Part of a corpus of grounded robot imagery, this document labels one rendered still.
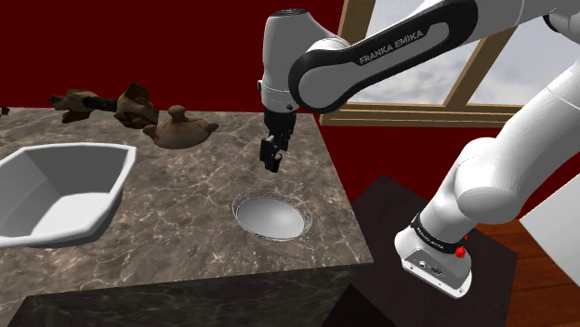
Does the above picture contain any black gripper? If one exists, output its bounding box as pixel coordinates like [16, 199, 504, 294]
[258, 109, 298, 174]

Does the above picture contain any silver round plate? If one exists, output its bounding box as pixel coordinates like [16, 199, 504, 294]
[231, 190, 313, 243]

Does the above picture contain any brown clay lidded pot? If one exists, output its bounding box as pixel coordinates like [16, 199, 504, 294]
[142, 104, 220, 150]

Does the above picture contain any brown and black figure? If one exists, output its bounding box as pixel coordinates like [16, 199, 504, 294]
[48, 82, 160, 131]

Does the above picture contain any marble counter block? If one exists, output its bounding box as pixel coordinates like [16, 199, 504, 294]
[0, 106, 376, 327]

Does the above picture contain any wooden framed window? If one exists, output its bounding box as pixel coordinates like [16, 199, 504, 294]
[318, 0, 580, 129]

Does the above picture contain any dark robot stand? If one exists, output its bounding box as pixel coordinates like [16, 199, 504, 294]
[320, 174, 519, 327]

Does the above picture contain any white angular bowl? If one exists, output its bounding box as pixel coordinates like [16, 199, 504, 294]
[0, 142, 138, 249]

